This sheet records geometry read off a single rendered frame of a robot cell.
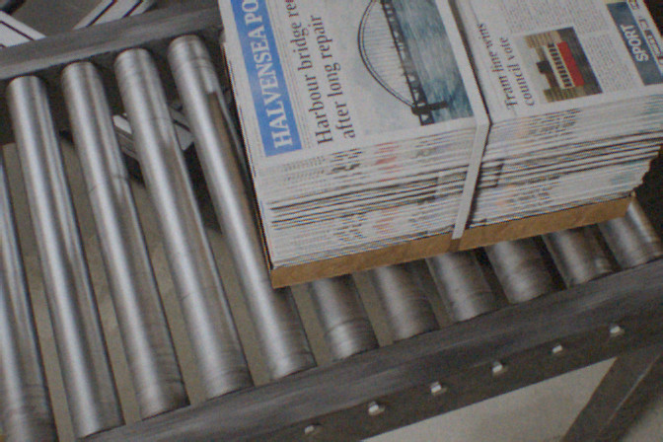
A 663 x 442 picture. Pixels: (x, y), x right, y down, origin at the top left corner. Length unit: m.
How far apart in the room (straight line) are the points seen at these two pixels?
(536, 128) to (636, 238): 0.26
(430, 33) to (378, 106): 0.09
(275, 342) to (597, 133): 0.36
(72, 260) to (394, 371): 0.35
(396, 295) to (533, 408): 0.87
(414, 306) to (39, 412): 0.38
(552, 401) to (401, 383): 0.91
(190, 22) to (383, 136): 0.46
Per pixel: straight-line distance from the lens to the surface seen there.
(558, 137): 0.86
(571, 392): 1.84
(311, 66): 0.83
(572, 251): 1.03
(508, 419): 1.79
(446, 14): 0.86
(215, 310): 0.97
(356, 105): 0.81
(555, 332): 0.98
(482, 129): 0.81
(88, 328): 0.99
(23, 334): 1.00
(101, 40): 1.19
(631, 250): 1.05
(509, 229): 0.99
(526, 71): 0.85
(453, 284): 0.99
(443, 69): 0.84
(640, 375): 1.26
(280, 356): 0.95
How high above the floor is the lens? 1.67
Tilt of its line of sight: 60 degrees down
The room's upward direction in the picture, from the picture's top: straight up
